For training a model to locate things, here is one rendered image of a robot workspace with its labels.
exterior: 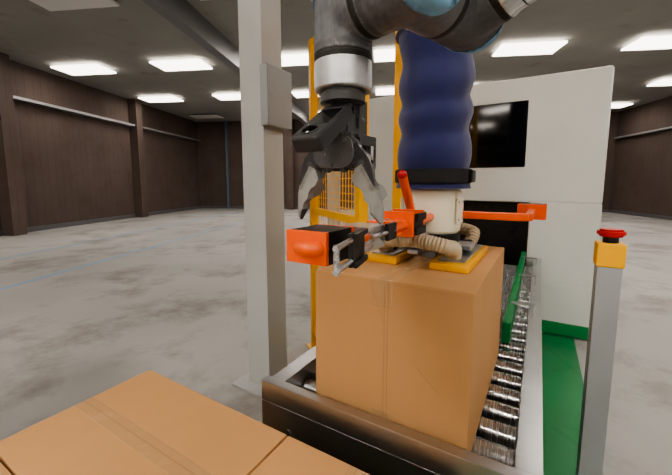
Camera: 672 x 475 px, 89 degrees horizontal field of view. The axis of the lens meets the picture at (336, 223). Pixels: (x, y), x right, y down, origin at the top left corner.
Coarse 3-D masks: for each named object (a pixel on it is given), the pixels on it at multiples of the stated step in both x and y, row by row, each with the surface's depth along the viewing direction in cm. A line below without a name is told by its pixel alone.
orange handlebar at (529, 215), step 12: (432, 216) 95; (468, 216) 102; (480, 216) 101; (492, 216) 99; (504, 216) 97; (516, 216) 96; (528, 216) 94; (300, 240) 51; (300, 252) 49; (312, 252) 49
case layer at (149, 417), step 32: (128, 384) 108; (160, 384) 108; (64, 416) 93; (96, 416) 93; (128, 416) 93; (160, 416) 93; (192, 416) 93; (224, 416) 93; (0, 448) 82; (32, 448) 82; (64, 448) 82; (96, 448) 82; (128, 448) 82; (160, 448) 82; (192, 448) 82; (224, 448) 82; (256, 448) 82; (288, 448) 82
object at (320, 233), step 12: (300, 228) 53; (312, 228) 53; (324, 228) 53; (336, 228) 53; (348, 228) 54; (288, 240) 52; (312, 240) 50; (324, 240) 49; (336, 240) 51; (288, 252) 53; (324, 252) 49; (312, 264) 50; (324, 264) 49
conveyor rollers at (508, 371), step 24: (504, 264) 265; (504, 288) 208; (528, 288) 209; (504, 312) 168; (504, 360) 121; (312, 384) 107; (504, 384) 111; (504, 408) 96; (480, 432) 89; (504, 432) 87; (504, 456) 79
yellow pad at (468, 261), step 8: (464, 240) 106; (480, 248) 108; (440, 256) 96; (464, 256) 94; (472, 256) 96; (480, 256) 99; (432, 264) 89; (440, 264) 88; (448, 264) 87; (456, 264) 87; (464, 264) 87; (472, 264) 88; (456, 272) 86; (464, 272) 85
